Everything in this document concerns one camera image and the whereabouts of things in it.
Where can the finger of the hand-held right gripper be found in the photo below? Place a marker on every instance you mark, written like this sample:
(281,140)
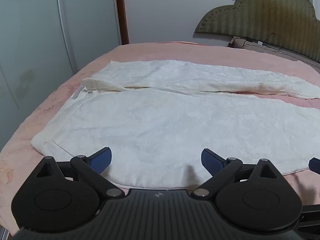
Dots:
(311,223)
(314,165)

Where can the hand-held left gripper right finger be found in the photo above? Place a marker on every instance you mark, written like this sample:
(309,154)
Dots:
(211,161)

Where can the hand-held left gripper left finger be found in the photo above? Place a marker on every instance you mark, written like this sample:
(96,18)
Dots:
(102,158)

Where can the white quilted cloth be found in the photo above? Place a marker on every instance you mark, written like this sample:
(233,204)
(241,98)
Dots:
(160,120)

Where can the pink bed sheet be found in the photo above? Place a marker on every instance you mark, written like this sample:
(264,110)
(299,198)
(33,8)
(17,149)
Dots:
(30,130)

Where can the brown pillow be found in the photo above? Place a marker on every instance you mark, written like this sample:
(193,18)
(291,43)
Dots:
(270,48)

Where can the white sliding wardrobe door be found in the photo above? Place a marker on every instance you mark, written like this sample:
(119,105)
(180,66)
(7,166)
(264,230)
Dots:
(50,30)

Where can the olive green padded headboard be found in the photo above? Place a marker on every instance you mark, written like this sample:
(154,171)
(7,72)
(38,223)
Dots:
(262,15)

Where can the brown wooden door frame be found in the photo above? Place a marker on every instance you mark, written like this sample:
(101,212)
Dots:
(123,12)

